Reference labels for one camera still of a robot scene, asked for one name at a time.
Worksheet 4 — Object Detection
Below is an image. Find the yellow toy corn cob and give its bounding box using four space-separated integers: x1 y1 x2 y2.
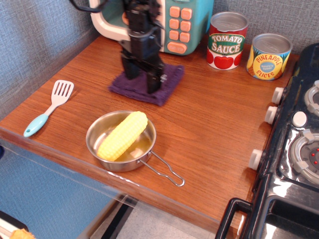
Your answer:
97 111 148 162

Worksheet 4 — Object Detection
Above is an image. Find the white stove knob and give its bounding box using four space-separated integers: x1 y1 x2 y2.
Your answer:
264 106 278 124
248 149 263 170
272 87 285 105

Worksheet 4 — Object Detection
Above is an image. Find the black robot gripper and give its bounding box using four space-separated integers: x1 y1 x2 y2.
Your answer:
119 31 167 94

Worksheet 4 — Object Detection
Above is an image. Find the white stove knob bottom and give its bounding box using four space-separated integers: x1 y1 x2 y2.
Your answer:
248 149 263 170

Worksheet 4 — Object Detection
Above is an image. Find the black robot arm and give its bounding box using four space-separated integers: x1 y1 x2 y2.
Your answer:
119 0 164 94

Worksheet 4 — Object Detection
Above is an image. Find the toy microwave teal and white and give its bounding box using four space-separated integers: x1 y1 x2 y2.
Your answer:
90 0 214 55

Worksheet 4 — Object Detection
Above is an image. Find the black toy stove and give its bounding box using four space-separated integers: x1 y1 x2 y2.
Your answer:
216 43 319 239

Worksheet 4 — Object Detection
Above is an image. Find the orange microwave turntable plate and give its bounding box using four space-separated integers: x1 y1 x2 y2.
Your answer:
122 12 129 25

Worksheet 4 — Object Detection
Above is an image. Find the white spatula blue handle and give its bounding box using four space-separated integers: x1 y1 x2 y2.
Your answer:
23 80 74 137

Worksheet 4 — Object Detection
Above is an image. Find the pineapple slices can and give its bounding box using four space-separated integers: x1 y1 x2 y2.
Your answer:
246 33 293 81

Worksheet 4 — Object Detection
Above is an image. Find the small steel pan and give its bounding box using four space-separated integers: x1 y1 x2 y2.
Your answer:
86 111 185 187

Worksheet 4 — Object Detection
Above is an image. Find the purple towel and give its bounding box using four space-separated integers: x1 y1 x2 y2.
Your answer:
109 64 184 106

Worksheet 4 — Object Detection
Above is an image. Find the white stove knob top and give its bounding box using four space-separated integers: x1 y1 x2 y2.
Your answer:
272 87 285 105

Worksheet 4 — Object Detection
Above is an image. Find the tomato sauce can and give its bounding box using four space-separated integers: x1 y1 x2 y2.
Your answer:
206 11 249 70

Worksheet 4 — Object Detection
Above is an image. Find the white stove knob middle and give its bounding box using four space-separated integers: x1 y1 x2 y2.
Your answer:
264 106 278 124

